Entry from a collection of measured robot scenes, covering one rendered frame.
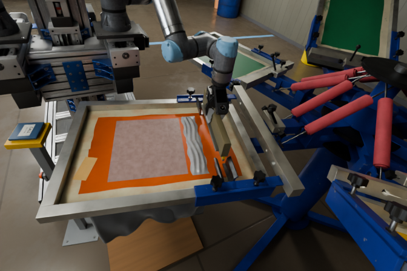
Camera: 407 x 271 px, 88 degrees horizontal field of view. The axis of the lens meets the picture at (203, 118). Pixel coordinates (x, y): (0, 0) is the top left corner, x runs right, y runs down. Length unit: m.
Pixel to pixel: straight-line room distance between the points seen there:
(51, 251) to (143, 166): 1.16
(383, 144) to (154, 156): 0.90
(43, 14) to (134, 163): 0.91
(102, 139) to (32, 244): 1.13
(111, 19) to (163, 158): 0.74
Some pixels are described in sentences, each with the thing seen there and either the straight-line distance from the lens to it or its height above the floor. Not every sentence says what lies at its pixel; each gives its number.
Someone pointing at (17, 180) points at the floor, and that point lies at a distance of 2.36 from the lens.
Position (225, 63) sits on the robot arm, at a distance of 0.76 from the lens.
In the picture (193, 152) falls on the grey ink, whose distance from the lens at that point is 0.94.
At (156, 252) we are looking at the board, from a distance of 1.73.
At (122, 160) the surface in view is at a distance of 0.93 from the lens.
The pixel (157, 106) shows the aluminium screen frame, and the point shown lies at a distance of 1.15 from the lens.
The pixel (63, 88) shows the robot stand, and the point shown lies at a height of 0.98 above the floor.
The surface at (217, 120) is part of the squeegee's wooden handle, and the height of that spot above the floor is 1.12.
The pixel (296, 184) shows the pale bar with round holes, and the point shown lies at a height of 1.04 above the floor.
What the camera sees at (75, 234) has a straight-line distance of 1.90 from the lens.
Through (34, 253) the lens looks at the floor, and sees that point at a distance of 1.96.
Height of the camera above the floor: 1.67
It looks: 40 degrees down
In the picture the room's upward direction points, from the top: 9 degrees clockwise
